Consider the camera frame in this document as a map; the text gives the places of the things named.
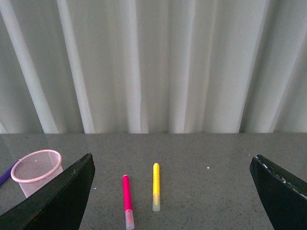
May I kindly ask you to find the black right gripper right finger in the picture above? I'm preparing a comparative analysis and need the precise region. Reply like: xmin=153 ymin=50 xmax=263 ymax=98
xmin=249 ymin=155 xmax=307 ymax=230

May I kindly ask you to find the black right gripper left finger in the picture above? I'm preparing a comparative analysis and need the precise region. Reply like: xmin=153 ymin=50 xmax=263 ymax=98
xmin=0 ymin=153 xmax=95 ymax=230

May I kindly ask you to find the purple pen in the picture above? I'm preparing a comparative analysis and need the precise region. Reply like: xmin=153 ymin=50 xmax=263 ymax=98
xmin=0 ymin=159 xmax=19 ymax=186

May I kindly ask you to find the pink pen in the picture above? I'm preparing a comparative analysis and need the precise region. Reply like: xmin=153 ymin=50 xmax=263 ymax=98
xmin=122 ymin=175 xmax=135 ymax=230

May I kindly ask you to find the pink mesh pen cup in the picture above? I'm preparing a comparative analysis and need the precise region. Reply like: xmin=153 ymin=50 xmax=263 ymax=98
xmin=11 ymin=149 xmax=63 ymax=198

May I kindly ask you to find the yellow pen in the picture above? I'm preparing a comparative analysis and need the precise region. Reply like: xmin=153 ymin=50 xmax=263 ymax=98
xmin=153 ymin=163 xmax=160 ymax=212

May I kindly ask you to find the white pleated curtain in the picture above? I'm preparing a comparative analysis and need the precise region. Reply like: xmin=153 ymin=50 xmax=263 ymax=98
xmin=0 ymin=0 xmax=307 ymax=134

